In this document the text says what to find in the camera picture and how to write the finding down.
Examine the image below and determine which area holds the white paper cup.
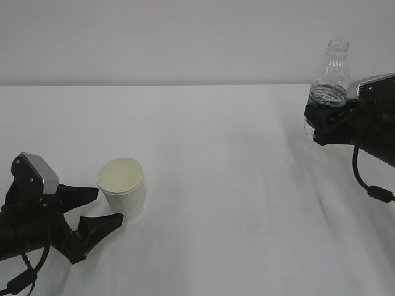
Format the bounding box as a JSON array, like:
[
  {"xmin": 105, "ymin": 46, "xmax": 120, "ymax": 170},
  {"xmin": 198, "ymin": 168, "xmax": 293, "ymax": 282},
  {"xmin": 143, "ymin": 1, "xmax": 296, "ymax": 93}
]
[{"xmin": 96, "ymin": 157, "xmax": 146, "ymax": 221}]

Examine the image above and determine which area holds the black right camera cable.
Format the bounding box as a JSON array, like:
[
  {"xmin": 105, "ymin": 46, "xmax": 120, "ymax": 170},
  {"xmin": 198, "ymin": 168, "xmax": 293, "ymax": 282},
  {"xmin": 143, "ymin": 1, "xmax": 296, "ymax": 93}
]
[{"xmin": 352, "ymin": 144, "xmax": 395, "ymax": 204}]

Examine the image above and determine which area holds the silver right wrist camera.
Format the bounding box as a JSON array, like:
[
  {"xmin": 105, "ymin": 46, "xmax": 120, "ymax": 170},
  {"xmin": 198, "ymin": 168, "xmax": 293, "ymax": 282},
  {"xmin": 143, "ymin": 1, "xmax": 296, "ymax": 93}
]
[{"xmin": 347, "ymin": 73, "xmax": 394, "ymax": 100}]

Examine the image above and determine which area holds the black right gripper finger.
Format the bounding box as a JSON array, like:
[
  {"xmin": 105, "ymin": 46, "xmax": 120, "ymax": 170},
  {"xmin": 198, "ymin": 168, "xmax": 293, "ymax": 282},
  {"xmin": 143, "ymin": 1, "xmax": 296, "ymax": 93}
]
[
  {"xmin": 304, "ymin": 105, "xmax": 361, "ymax": 130},
  {"xmin": 312, "ymin": 118, "xmax": 361, "ymax": 146}
]

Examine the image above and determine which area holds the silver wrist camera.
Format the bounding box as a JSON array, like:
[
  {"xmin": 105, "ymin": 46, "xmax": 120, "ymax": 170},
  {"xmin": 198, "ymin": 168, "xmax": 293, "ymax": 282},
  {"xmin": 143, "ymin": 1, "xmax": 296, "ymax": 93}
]
[
  {"xmin": 347, "ymin": 73, "xmax": 394, "ymax": 100},
  {"xmin": 15, "ymin": 152, "xmax": 59, "ymax": 195}
]

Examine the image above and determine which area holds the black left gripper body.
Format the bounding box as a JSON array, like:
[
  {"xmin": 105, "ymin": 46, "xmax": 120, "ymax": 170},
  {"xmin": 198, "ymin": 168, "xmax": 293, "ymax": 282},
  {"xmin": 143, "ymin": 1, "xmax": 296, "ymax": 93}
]
[{"xmin": 1, "ymin": 157, "xmax": 86, "ymax": 263}]

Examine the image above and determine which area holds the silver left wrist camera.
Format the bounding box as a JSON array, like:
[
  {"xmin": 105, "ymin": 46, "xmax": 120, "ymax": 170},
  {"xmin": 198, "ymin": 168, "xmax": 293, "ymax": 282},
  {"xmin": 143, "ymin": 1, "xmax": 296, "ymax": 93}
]
[{"xmin": 15, "ymin": 152, "xmax": 59, "ymax": 195}]

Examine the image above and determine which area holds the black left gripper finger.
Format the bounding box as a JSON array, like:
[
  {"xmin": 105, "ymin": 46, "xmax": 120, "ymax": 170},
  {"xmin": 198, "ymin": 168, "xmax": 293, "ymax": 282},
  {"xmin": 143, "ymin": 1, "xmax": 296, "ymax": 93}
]
[
  {"xmin": 78, "ymin": 213, "xmax": 123, "ymax": 255},
  {"xmin": 57, "ymin": 184, "xmax": 99, "ymax": 216}
]

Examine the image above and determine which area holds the clear green-label water bottle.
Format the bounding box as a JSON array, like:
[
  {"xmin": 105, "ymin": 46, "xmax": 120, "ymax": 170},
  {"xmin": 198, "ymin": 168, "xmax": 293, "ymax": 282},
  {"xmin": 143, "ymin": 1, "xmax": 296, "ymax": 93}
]
[{"xmin": 307, "ymin": 39, "xmax": 351, "ymax": 108}]

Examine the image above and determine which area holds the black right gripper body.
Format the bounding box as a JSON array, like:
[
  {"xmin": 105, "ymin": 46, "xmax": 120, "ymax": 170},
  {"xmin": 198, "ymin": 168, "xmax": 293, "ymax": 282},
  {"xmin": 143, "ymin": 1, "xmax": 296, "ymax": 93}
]
[{"xmin": 348, "ymin": 91, "xmax": 394, "ymax": 167}]

